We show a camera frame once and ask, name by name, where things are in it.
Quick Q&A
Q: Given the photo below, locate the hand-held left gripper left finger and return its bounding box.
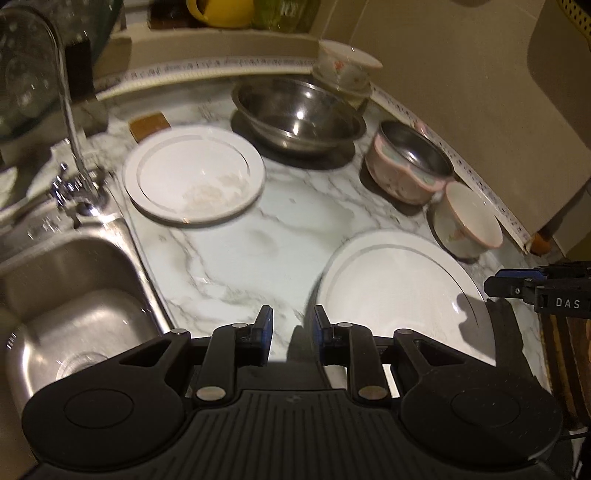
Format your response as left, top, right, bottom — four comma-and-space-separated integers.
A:
117, 305, 275, 407

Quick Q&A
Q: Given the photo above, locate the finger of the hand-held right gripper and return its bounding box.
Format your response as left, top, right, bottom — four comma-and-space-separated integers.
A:
484, 269, 548, 301

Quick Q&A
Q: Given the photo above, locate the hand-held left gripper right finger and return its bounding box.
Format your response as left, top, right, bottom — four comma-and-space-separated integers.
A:
311, 305, 462, 407

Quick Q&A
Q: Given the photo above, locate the white bowl with pink rim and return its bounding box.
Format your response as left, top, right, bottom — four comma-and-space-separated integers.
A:
431, 181, 504, 259

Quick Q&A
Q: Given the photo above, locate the white plate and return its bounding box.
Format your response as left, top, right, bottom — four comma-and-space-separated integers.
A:
310, 229, 504, 388
122, 124, 267, 227

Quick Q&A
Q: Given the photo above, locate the pink bowl with steel liner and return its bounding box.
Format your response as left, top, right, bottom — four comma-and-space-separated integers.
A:
365, 120, 455, 206

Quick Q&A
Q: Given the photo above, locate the large steel bowl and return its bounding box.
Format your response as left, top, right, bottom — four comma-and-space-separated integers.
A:
231, 76, 368, 155

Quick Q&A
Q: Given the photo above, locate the wooden board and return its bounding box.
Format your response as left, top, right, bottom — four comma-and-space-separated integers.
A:
540, 316, 591, 430

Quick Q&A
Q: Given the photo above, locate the stainless steel sink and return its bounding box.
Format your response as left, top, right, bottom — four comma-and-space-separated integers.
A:
0, 217, 171, 416

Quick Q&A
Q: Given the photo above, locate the brown sponge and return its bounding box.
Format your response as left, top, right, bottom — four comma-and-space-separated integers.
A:
129, 112, 171, 141

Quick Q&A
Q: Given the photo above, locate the clear plastic container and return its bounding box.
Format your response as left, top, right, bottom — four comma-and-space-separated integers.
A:
311, 65, 372, 104

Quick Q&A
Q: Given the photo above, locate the chrome faucet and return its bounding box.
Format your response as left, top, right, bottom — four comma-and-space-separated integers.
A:
44, 14, 112, 217

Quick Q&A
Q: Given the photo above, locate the white floral bowl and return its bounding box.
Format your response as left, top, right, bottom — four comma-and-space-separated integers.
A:
316, 39, 384, 88

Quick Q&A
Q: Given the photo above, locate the green glass jar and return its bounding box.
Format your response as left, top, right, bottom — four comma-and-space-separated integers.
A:
252, 0, 321, 33

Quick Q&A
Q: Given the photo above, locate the yellow mug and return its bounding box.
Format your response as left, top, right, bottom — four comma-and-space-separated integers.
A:
186, 0, 256, 23

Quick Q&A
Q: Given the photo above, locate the dark glass jar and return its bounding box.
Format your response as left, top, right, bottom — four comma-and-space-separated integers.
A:
147, 0, 190, 29

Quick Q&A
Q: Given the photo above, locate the glass pot lid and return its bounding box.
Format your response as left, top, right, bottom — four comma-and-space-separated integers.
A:
0, 0, 123, 148

